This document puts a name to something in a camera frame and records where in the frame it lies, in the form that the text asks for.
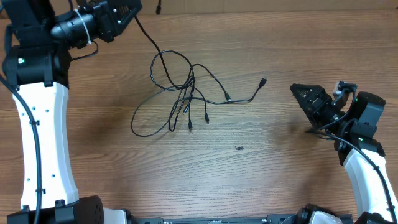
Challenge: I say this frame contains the black USB cable bundle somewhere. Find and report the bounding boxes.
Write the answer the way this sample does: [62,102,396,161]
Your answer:
[130,0,268,138]

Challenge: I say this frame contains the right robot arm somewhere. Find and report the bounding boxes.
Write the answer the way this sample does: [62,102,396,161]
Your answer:
[290,81,397,223]

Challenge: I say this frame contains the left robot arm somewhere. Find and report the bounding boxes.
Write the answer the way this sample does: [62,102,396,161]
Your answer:
[1,0,142,224]

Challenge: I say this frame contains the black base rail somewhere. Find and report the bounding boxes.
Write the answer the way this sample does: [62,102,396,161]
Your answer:
[125,204,354,224]

